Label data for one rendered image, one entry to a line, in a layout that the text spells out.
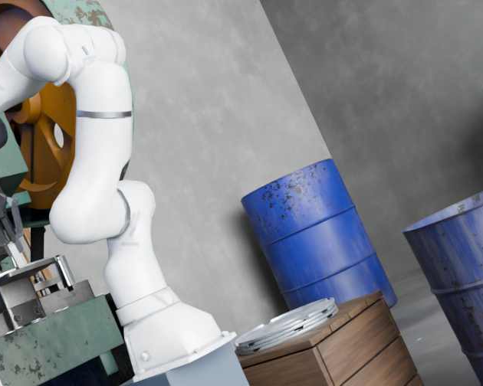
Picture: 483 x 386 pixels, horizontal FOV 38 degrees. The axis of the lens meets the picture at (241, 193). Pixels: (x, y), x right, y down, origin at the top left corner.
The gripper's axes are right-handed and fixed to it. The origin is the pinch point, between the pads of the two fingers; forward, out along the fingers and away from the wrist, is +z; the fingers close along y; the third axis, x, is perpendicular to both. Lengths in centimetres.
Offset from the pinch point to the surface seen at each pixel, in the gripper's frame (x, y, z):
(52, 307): 9.0, -0.8, 19.2
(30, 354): -9.9, -5.7, 22.3
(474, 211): -39, 101, 23
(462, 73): 239, 225, 55
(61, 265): 18.1, 4.4, 11.6
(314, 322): -17, 62, 42
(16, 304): 1.4, -6.6, 12.3
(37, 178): 60, 1, -9
